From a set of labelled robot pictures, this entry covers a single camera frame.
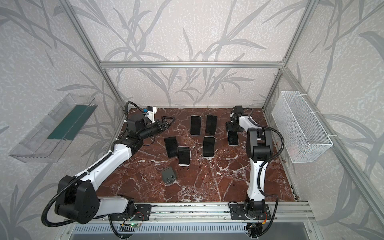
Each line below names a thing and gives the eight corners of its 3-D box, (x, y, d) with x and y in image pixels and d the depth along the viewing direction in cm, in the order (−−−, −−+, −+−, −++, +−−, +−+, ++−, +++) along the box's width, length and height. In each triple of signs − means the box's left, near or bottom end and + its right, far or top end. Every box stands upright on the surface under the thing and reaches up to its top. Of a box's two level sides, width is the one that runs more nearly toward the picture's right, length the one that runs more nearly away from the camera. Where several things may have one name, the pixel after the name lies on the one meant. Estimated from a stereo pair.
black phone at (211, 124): (205, 134, 107) (205, 120, 95) (207, 127, 111) (207, 114, 99) (214, 135, 106) (216, 122, 94) (215, 129, 110) (217, 116, 98)
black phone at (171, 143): (167, 157, 95) (162, 145, 84) (169, 148, 99) (164, 136, 88) (177, 157, 95) (174, 145, 84) (178, 148, 99) (175, 136, 88)
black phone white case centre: (177, 166, 91) (175, 161, 86) (178, 151, 98) (177, 146, 92) (190, 166, 91) (190, 161, 86) (191, 151, 98) (191, 146, 92)
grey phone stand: (167, 185, 84) (164, 181, 78) (163, 176, 88) (160, 171, 82) (177, 179, 86) (175, 175, 80) (173, 170, 90) (171, 165, 84)
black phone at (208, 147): (202, 159, 94) (202, 149, 84) (202, 147, 100) (202, 136, 89) (214, 159, 94) (215, 149, 84) (213, 147, 100) (215, 136, 89)
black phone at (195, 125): (191, 137, 105) (189, 123, 92) (191, 130, 110) (190, 115, 97) (201, 137, 105) (201, 123, 92) (201, 130, 110) (201, 115, 97)
